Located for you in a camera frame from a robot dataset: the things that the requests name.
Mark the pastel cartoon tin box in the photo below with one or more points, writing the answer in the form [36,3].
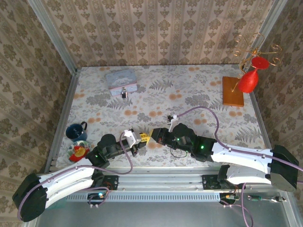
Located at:
[120,79]

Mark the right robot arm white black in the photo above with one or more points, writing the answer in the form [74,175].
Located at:
[236,153]

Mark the colourful patterned bowl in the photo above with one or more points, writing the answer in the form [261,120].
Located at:
[79,151]

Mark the dark blue mug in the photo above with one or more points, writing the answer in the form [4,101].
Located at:
[74,132]

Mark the small circuit board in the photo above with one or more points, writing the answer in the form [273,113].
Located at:
[228,197]
[95,196]

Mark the floral tablecloth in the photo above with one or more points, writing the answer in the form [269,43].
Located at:
[165,82]

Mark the wooden base board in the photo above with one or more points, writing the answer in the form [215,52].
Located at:
[230,94]

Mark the red plastic goblet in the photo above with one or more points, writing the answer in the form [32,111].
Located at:
[248,81]

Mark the small green connector lead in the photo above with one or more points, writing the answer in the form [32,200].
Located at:
[254,198]

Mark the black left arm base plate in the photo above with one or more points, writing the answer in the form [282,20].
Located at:
[111,182]

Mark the aluminium front frame rail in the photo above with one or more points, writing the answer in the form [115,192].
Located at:
[161,179]

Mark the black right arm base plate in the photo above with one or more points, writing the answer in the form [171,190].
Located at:
[209,183]

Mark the aluminium side rail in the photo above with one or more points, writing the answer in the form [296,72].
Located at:
[64,118]
[260,118]

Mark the aluminium corner post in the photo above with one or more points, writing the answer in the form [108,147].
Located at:
[52,37]
[272,21]

